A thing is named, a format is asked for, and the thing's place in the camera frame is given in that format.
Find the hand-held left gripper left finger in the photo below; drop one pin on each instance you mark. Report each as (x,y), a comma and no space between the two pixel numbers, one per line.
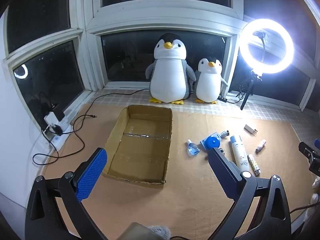
(91,172)

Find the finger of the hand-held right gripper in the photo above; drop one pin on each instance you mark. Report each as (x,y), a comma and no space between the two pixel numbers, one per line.
(308,151)
(318,142)

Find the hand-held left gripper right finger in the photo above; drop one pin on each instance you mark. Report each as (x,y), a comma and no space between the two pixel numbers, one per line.
(222,175)

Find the white spray can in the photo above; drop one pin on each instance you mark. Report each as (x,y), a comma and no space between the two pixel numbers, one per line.
(237,152)

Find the white patterned lighter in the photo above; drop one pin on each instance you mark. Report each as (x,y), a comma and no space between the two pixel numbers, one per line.
(253,163)

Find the round blue container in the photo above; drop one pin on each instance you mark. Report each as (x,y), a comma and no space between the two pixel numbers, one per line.
(213,142)

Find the white wall charger plug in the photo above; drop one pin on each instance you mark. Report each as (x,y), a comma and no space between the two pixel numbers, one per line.
(250,129)

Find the brown cardboard box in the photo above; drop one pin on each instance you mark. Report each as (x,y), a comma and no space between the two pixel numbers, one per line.
(140,150)

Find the person's right hand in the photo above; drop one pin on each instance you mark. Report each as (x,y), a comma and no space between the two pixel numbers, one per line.
(315,192)

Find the small clear blue bottle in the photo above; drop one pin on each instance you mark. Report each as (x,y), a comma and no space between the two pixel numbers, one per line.
(193,150)

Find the white power strip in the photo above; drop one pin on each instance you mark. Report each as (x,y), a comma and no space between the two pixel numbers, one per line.
(58,142)

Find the small white marker tube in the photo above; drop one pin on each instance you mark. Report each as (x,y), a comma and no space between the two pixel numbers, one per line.
(261,145)

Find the black plug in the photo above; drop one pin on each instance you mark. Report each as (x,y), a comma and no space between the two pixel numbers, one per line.
(58,129)

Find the white plugged charger block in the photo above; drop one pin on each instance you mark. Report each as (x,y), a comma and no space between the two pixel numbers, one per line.
(51,118)

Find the black power adapter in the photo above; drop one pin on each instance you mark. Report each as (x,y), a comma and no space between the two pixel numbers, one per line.
(58,112)

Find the checked beige mat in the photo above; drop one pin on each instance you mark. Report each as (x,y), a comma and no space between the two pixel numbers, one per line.
(200,110)

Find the black tripod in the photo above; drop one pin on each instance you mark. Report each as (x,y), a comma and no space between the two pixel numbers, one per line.
(246,97)

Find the grey fuzzy cloth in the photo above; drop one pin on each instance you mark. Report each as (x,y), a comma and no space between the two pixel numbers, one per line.
(160,232)

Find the small penguin plush toy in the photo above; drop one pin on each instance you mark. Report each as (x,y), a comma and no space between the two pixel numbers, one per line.
(207,82)

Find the black gooseneck phone holder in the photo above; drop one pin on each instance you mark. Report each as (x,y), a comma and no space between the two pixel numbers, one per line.
(263,47)

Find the large penguin plush toy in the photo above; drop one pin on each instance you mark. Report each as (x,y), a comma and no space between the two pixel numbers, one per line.
(170,75)

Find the white window frame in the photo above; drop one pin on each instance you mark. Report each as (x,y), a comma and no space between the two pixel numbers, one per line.
(162,23)

